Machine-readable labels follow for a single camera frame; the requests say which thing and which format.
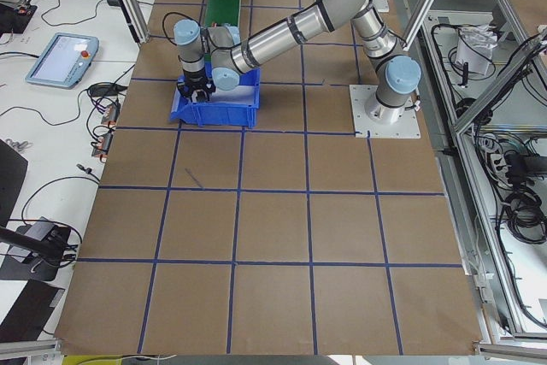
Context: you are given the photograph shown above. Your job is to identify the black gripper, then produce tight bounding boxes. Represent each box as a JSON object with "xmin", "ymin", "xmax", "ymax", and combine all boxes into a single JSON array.
[{"xmin": 177, "ymin": 59, "xmax": 214, "ymax": 103}]

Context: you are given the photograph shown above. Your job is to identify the left blue plastic bin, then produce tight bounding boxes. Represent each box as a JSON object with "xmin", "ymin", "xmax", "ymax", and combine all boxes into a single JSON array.
[{"xmin": 169, "ymin": 68, "xmax": 261, "ymax": 128}]

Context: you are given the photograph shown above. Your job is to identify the white foam pad left bin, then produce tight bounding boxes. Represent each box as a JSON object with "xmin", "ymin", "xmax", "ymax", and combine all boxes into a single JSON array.
[{"xmin": 209, "ymin": 85, "xmax": 255, "ymax": 105}]

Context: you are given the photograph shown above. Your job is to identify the near teach pendant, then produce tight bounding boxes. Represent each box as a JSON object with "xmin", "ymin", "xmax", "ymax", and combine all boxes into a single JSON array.
[{"xmin": 25, "ymin": 32, "xmax": 99, "ymax": 89}]

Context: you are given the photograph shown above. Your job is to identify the black monitor stand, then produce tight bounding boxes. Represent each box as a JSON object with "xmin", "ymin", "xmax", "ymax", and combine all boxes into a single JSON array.
[{"xmin": 1, "ymin": 141, "xmax": 69, "ymax": 343}]

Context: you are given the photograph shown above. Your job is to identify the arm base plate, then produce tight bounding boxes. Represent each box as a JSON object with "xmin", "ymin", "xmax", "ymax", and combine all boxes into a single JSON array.
[
  {"xmin": 349, "ymin": 85, "xmax": 421, "ymax": 139},
  {"xmin": 373, "ymin": 0, "xmax": 390, "ymax": 13}
]

